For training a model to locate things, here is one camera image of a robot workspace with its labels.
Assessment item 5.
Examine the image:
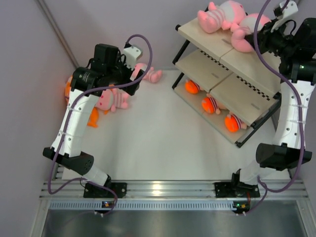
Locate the orange plush on shelf right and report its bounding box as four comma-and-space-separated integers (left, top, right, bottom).
224, 112, 248, 132

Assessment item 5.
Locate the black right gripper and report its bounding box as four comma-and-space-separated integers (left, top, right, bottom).
244, 18, 296, 58

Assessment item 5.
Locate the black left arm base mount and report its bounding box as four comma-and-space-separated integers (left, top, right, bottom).
83, 182, 127, 198

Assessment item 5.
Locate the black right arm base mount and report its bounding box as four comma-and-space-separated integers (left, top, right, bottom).
214, 182, 260, 198

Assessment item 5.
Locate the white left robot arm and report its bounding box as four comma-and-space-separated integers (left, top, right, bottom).
42, 43, 142, 197

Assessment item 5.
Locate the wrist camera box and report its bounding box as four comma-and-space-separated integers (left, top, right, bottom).
123, 45, 143, 68
274, 0, 298, 25

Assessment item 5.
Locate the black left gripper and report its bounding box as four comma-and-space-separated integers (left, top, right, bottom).
105, 54, 144, 96

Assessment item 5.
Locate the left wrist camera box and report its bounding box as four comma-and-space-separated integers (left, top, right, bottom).
123, 45, 143, 68

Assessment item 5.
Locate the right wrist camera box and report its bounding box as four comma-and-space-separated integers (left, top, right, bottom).
274, 0, 298, 25

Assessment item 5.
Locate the orange plush on shelf left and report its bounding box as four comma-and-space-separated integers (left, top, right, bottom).
185, 79, 203, 94

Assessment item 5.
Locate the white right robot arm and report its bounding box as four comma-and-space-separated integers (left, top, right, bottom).
230, 18, 316, 196

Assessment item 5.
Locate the beige three-tier shelf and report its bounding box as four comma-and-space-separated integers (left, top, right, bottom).
173, 19, 281, 147

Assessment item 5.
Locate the orange plush on shelf middle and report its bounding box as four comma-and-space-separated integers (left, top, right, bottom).
201, 93, 228, 115

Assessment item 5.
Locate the orange shark plush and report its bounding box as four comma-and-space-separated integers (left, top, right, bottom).
65, 76, 73, 103
87, 107, 99, 128

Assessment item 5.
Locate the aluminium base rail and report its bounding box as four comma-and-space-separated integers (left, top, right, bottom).
39, 179, 309, 210

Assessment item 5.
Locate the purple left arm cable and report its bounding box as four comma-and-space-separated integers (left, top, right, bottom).
47, 34, 153, 218

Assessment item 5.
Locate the orange plush on shelf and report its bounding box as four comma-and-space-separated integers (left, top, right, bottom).
201, 93, 228, 115
224, 112, 248, 132
185, 79, 203, 94

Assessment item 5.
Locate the pink striped plush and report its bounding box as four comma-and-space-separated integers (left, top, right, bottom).
197, 0, 246, 34
231, 13, 259, 53
131, 63, 162, 83
95, 88, 129, 112

